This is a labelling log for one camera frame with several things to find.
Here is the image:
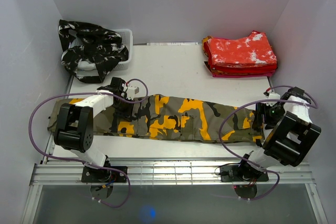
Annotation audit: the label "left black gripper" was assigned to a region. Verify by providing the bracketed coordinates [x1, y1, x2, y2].
[112, 96, 135, 122]

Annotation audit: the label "orange green camouflage trousers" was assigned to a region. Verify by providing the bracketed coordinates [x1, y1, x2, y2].
[47, 93, 266, 145]

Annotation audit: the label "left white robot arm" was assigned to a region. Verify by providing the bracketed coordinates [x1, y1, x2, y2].
[54, 77, 139, 182]

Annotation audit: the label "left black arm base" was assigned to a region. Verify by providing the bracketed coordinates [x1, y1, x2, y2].
[81, 166, 127, 183]

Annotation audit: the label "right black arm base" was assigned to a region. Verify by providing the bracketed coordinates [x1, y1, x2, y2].
[219, 164, 269, 183]

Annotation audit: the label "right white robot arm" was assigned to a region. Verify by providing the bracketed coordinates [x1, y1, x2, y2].
[237, 87, 321, 180]

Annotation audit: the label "red folded trousers stack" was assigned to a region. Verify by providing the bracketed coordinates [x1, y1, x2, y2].
[202, 43, 277, 78]

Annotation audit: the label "black white camouflage trousers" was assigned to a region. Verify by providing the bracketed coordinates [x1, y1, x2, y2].
[58, 19, 130, 84]

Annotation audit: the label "white plastic basket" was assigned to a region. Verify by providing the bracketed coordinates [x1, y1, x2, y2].
[61, 28, 129, 73]

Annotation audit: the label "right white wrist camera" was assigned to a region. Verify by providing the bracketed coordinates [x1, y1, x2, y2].
[264, 90, 280, 106]

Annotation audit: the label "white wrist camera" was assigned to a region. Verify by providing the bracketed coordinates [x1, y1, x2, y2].
[264, 90, 280, 106]
[122, 83, 140, 100]

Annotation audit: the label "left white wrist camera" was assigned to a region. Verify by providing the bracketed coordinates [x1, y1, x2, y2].
[122, 83, 140, 100]

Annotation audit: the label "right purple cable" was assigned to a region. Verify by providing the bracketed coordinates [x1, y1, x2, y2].
[214, 85, 320, 201]

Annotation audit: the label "purple cable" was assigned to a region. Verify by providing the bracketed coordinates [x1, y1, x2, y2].
[28, 78, 131, 208]
[214, 85, 320, 201]

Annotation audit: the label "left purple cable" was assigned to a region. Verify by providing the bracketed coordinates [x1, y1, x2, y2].
[28, 78, 131, 208]

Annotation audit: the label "aluminium rail frame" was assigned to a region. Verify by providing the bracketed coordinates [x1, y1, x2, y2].
[30, 158, 315, 186]

